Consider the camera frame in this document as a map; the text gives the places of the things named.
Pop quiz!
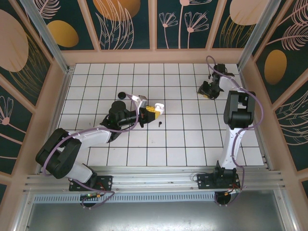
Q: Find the grey metal sheet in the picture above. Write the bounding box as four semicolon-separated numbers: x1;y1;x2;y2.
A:
14;203;296;231

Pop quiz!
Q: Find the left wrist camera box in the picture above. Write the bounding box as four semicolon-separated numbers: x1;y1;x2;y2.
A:
136;95;148;108

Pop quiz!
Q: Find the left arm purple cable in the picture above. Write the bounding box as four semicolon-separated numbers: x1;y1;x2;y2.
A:
39;93;141;209

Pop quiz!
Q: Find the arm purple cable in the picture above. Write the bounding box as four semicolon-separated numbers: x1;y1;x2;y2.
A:
39;93;141;209
205;55;265;207

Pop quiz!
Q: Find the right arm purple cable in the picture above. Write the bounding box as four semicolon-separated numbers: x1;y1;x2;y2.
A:
205;55;265;207

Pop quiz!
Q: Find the aluminium mounting rail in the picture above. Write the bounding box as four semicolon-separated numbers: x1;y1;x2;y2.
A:
23;165;286;193

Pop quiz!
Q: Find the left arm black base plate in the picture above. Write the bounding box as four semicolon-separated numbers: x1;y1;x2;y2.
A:
69;175;114;192

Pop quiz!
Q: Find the aluminium frame post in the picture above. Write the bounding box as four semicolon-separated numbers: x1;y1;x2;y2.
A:
237;0;289;70
19;0;74;74

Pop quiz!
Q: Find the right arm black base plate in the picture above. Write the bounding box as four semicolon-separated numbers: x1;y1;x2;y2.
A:
196;173;241;191

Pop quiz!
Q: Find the slotted grey cable duct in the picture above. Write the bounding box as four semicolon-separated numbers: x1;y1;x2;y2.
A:
33;193;217;204

